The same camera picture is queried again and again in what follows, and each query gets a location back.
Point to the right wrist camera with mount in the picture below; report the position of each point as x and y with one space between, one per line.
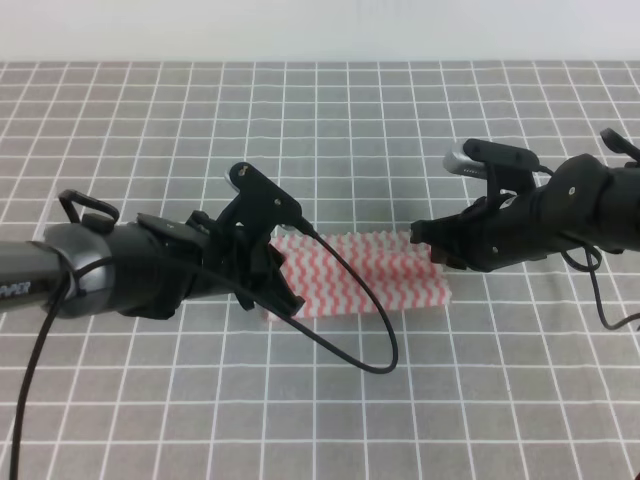
507 170

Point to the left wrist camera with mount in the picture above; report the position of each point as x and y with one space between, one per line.
260 204

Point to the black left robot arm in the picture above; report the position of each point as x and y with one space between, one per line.
145 268

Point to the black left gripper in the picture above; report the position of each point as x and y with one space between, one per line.
214 260

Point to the pink white wavy towel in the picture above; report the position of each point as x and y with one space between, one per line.
399 273

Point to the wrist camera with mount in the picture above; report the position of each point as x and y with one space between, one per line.
260 204
507 170

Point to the grey grid tablecloth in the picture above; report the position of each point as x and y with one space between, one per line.
515 378

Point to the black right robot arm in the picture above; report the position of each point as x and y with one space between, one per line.
584 203

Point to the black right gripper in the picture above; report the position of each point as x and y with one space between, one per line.
486 239

